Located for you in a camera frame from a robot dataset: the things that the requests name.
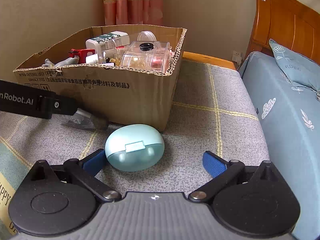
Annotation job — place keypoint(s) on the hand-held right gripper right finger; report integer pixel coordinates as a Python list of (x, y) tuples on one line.
[(213, 163)]

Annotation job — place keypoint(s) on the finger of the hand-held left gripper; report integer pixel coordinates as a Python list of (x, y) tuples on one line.
[(62, 106)]

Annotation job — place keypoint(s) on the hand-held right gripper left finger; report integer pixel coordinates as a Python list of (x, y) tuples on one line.
[(93, 161)]

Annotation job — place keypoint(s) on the small clear plastic bottle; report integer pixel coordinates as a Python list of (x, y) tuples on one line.
[(87, 121)]

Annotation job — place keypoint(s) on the mint green oval case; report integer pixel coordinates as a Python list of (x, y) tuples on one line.
[(132, 152)]

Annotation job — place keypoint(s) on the brown cardboard box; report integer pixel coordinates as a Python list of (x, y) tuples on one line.
[(125, 100)]

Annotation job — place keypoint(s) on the medical alcohol plastic bottle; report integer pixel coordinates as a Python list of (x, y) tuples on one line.
[(100, 42)]

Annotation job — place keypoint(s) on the grey plaid blanket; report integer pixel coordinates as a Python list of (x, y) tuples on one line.
[(200, 130)]

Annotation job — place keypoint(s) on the grey cat figurine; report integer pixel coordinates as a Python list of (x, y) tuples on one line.
[(67, 62)]

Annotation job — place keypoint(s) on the red toy car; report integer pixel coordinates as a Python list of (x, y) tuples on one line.
[(82, 53)]

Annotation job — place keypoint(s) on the clear jar of gold pins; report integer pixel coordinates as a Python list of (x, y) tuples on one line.
[(115, 57)]

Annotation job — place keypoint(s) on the blue patterned bed sheet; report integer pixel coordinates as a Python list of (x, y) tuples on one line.
[(282, 135)]

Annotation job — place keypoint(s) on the clear round box red label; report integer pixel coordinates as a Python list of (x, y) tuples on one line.
[(150, 60)]

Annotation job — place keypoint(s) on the wooden bench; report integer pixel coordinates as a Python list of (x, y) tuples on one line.
[(207, 58)]

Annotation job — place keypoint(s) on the clear round dish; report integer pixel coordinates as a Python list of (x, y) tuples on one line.
[(147, 36)]

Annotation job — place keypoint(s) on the pink patterned curtain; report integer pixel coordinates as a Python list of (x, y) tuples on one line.
[(135, 2)]

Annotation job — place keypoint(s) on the blue patterned pillow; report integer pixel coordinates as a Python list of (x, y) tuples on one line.
[(297, 67)]

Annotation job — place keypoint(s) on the wooden bed headboard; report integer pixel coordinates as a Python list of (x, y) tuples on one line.
[(280, 22)]

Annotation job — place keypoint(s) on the white wall socket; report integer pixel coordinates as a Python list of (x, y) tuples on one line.
[(237, 56)]

